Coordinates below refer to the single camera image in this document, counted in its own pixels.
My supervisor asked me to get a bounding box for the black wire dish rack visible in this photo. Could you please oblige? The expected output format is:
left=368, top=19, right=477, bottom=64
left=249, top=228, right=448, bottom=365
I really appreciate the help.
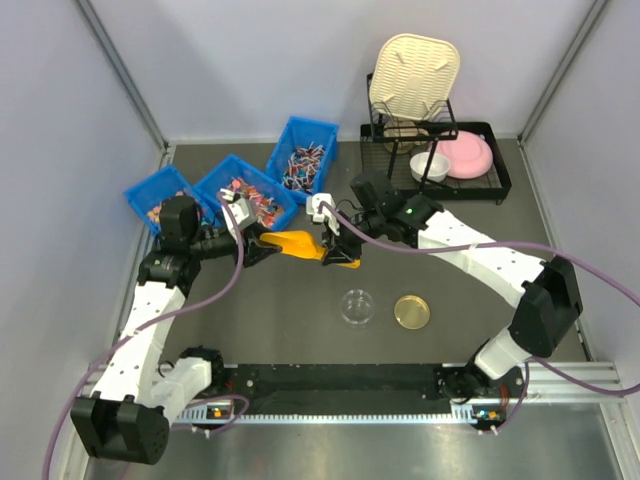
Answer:
left=360, top=99, right=512, bottom=204

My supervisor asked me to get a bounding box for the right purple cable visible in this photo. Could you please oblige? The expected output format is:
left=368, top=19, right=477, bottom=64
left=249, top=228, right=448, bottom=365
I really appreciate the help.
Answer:
left=319, top=199, right=640, bottom=436

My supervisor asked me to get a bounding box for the gold round lid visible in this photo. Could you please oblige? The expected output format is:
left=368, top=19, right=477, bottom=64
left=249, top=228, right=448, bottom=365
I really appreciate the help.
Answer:
left=394, top=295, right=431, bottom=330

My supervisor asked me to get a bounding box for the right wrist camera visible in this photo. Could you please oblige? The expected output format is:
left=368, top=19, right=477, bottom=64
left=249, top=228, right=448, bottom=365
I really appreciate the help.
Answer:
left=305, top=193, right=340, bottom=236

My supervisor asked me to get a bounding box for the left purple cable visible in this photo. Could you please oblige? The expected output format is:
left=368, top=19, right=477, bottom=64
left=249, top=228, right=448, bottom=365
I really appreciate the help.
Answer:
left=42, top=192, right=251, bottom=480

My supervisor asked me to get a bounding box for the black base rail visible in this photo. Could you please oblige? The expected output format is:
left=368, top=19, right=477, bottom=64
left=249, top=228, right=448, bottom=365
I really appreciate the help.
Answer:
left=220, top=364, right=473, bottom=416

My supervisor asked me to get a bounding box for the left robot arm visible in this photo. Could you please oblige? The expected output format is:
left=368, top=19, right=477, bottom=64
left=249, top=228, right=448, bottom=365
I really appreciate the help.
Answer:
left=70, top=190, right=266, bottom=465

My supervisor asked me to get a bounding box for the yellow plastic scoop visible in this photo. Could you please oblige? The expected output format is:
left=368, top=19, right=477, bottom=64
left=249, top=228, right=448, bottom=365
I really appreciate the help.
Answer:
left=260, top=229, right=362, bottom=271

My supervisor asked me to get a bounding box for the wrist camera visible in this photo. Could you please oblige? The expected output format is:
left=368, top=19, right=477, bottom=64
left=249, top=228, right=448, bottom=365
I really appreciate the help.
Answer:
left=305, top=193, right=340, bottom=236
left=218, top=188, right=257, bottom=233

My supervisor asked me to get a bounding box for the purple cable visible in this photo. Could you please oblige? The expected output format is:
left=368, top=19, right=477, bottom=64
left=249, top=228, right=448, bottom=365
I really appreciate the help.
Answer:
left=42, top=192, right=251, bottom=480
left=319, top=199, right=640, bottom=436

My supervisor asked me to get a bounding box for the white small bowl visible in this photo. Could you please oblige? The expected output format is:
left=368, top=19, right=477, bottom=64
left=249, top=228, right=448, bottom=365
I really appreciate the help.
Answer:
left=409, top=151, right=450, bottom=182

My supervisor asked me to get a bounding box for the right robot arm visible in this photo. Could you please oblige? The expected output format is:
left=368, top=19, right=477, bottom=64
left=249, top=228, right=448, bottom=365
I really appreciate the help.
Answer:
left=306, top=171, right=583, bottom=401

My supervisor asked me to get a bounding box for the pink round plate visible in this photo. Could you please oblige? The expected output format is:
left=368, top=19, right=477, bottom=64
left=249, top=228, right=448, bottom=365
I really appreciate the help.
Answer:
left=436, top=130, right=493, bottom=180

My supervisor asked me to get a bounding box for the blue candy bin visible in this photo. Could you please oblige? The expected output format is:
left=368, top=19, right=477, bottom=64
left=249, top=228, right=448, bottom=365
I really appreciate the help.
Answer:
left=124, top=165, right=214, bottom=236
left=194, top=154, right=298, bottom=231
left=265, top=116, right=339, bottom=205

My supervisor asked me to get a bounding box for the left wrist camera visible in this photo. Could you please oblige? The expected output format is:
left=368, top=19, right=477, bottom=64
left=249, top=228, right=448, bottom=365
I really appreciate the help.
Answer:
left=218, top=188, right=257, bottom=233

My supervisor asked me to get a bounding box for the clear round container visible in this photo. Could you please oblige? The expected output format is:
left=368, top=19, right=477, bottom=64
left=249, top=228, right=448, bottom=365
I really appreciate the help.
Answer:
left=340, top=289, right=376, bottom=328

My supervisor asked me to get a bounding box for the beige square ribbed plate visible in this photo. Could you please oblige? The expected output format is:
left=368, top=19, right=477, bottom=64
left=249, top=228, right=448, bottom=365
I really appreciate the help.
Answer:
left=369, top=33, right=461, bottom=121

